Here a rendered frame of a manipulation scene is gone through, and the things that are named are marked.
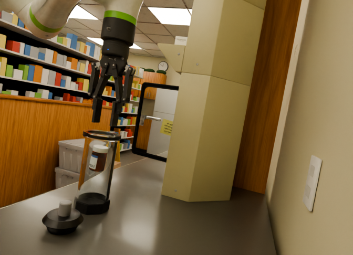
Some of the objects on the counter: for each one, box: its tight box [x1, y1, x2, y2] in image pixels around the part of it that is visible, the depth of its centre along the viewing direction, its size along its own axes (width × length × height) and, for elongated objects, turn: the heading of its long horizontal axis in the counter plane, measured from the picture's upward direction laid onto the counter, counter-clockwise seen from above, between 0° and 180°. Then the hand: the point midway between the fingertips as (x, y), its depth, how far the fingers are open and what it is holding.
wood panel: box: [232, 0, 304, 194], centre depth 122 cm, size 49×3×140 cm, turn 1°
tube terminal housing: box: [161, 0, 264, 202], centre depth 103 cm, size 25×32×77 cm
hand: (105, 113), depth 71 cm, fingers open, 5 cm apart
